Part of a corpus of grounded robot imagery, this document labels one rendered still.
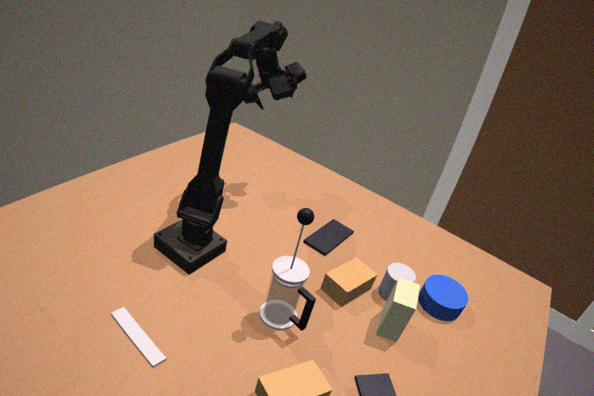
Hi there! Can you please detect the grey cylinder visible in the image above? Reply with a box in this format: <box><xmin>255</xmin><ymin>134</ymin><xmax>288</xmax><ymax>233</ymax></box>
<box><xmin>378</xmin><ymin>263</ymin><xmax>416</xmax><ymax>301</ymax></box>

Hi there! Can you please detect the tan rectangular block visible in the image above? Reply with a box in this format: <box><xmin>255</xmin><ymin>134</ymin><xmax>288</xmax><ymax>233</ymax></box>
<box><xmin>320</xmin><ymin>257</ymin><xmax>377</xmax><ymax>307</ymax></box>
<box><xmin>255</xmin><ymin>359</ymin><xmax>332</xmax><ymax>396</ymax></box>

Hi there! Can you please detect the glass french press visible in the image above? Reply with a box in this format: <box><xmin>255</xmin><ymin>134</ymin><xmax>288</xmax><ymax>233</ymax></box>
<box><xmin>259</xmin><ymin>208</ymin><xmax>316</xmax><ymax>331</ymax></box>

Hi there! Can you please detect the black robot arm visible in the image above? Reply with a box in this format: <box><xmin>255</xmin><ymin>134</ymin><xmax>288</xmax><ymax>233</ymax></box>
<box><xmin>177</xmin><ymin>20</ymin><xmax>297</xmax><ymax>251</ymax></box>

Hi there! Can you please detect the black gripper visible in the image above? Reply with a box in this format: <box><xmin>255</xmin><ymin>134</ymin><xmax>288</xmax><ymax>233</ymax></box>
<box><xmin>243</xmin><ymin>62</ymin><xmax>307</xmax><ymax>110</ymax></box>

